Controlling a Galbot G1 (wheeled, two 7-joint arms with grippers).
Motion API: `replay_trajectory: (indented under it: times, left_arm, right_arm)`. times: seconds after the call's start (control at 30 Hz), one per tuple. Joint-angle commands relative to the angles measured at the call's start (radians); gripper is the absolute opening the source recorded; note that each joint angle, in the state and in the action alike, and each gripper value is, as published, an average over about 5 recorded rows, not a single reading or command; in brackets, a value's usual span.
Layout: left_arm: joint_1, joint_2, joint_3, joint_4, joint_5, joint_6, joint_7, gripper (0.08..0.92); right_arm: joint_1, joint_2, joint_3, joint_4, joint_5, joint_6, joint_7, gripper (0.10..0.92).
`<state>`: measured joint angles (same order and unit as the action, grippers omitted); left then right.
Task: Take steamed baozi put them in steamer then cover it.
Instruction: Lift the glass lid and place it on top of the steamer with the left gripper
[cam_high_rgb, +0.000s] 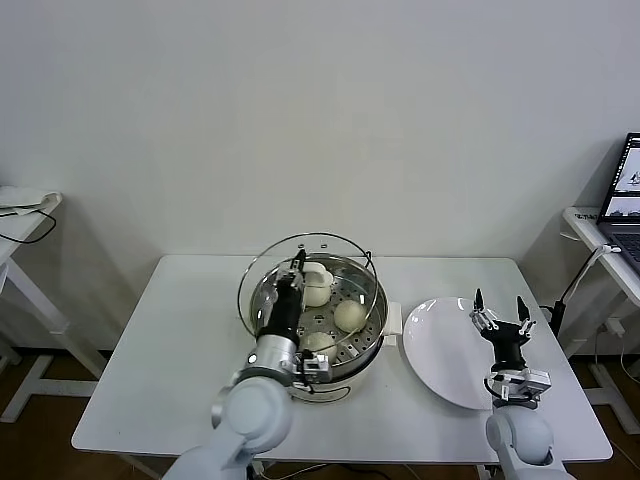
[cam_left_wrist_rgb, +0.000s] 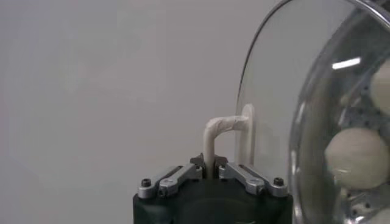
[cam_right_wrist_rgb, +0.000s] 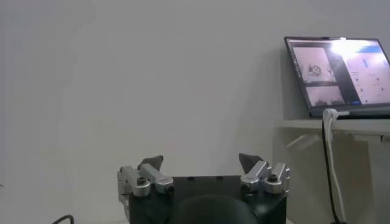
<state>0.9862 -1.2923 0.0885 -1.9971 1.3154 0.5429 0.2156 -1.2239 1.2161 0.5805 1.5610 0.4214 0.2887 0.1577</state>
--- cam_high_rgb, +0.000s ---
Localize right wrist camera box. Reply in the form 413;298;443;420
487;367;552;404

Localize stainless steel steamer basket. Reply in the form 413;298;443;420
248;254;389;374

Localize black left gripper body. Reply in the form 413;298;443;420
255;279;307;342

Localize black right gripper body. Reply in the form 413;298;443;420
481;321;532;372

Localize white laptop cable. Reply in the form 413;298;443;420
559;243;621;304

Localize open grey laptop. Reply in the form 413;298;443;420
597;132;640;279

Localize white cloth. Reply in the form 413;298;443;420
0;185;63;219

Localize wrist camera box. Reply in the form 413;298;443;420
487;367;552;404
294;349;332;396

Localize white steamed baozi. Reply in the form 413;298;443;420
333;299;369;333
302;282;332;308
303;331;337;355

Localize white round plate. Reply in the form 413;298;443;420
402;297;530;411

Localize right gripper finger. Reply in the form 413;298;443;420
469;287;501;334
514;295;538;337

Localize white side table with laptop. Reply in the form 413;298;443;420
558;206;640;436

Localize thin black cable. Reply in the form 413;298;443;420
0;207;56;246

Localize black stand post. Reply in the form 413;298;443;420
537;299;566;351

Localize glass lid with white handle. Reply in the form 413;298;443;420
237;231;374;347

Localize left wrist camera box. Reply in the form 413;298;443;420
294;349;332;396

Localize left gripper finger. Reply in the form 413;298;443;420
277;248;309;291

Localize white side table with cloth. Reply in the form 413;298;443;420
0;185;106;426

